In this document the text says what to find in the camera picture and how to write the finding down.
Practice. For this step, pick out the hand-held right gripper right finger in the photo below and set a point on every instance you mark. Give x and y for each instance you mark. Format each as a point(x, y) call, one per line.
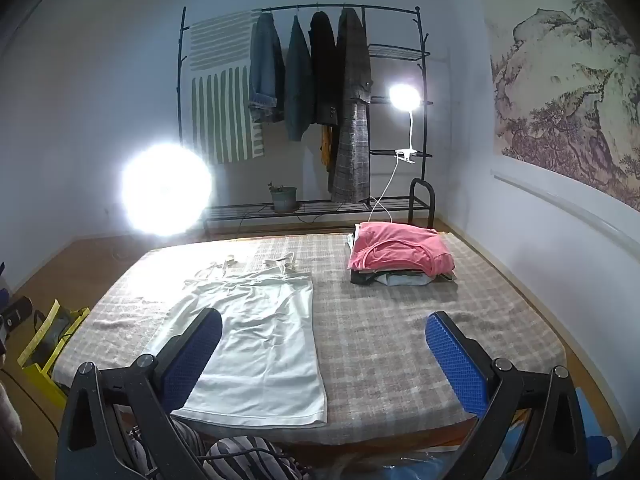
point(455, 360)

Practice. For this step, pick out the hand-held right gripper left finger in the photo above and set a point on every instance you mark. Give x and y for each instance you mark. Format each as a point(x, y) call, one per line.
point(195, 355)

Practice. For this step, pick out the white tank top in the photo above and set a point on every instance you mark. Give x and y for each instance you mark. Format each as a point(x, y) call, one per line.
point(270, 340)

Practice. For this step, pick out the person's left forearm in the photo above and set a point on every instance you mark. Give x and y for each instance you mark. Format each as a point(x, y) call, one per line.
point(7, 410)

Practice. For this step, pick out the black metal clothes rack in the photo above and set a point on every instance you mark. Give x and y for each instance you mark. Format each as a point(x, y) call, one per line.
point(325, 208)

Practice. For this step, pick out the yellow bag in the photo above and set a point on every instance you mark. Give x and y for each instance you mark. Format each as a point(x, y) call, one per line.
point(37, 340)

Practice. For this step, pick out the plaid bed blanket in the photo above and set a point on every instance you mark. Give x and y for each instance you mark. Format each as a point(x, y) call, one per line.
point(380, 340)

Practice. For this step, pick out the dark folded garment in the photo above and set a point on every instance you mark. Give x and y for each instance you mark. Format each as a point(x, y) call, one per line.
point(400, 277)

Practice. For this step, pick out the person's striped pants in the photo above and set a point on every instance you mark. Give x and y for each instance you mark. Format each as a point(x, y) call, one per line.
point(240, 452)

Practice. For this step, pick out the pink folded garment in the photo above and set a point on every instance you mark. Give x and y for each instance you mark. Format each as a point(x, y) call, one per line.
point(400, 250)

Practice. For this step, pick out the blue plastic bag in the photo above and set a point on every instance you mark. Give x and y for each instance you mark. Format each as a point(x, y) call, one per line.
point(597, 460)

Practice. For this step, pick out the potted plant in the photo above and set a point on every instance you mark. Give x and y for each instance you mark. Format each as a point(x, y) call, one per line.
point(284, 199)

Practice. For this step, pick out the grey plaid coat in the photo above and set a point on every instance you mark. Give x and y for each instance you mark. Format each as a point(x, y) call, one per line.
point(352, 150)

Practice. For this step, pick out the yellow scarf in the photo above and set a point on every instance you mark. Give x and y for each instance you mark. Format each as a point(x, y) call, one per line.
point(326, 147)

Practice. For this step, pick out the green striped cloth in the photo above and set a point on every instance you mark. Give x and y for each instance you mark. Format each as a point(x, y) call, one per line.
point(220, 110)

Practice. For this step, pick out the white clip lamp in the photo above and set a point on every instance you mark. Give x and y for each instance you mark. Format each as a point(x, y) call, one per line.
point(405, 97)

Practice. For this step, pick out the teal jacket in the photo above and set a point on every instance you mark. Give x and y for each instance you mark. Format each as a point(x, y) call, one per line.
point(299, 85)

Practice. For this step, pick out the blue denim jacket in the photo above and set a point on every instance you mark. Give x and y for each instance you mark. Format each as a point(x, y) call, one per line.
point(265, 70)

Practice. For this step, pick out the black coat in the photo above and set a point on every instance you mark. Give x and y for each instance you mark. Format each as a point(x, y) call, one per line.
point(324, 70)

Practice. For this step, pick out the black metal chair frame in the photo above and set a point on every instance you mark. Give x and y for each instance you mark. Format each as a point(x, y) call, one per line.
point(411, 200)

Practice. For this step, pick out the white wall rail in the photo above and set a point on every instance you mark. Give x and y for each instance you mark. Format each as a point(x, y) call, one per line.
point(575, 210)

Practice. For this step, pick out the landscape wall painting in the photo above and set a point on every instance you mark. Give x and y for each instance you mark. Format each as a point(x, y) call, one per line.
point(565, 90)

